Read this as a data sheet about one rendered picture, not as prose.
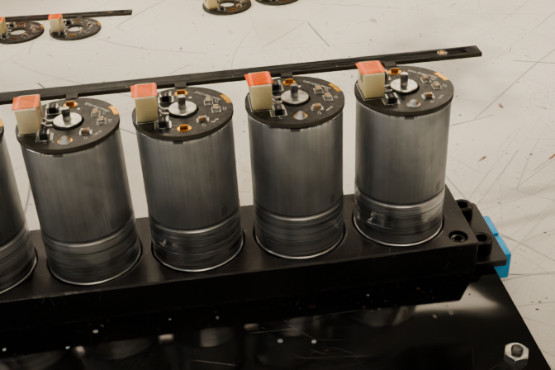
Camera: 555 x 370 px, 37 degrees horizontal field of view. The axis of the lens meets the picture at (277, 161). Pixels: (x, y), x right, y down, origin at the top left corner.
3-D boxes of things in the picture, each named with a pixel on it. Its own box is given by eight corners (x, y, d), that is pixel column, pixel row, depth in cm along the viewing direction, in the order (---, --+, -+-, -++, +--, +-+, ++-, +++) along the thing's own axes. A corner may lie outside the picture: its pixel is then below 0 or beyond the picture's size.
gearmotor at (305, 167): (351, 277, 22) (353, 113, 20) (262, 289, 22) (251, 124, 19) (334, 224, 24) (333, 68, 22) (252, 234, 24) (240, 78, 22)
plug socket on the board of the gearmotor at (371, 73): (394, 96, 21) (396, 72, 20) (361, 100, 20) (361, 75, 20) (386, 82, 21) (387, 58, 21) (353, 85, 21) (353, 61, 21)
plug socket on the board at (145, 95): (169, 120, 20) (166, 95, 20) (134, 123, 20) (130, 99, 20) (168, 104, 21) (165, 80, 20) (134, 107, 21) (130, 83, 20)
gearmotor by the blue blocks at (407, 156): (451, 265, 23) (467, 101, 20) (364, 276, 22) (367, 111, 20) (425, 213, 25) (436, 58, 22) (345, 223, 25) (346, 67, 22)
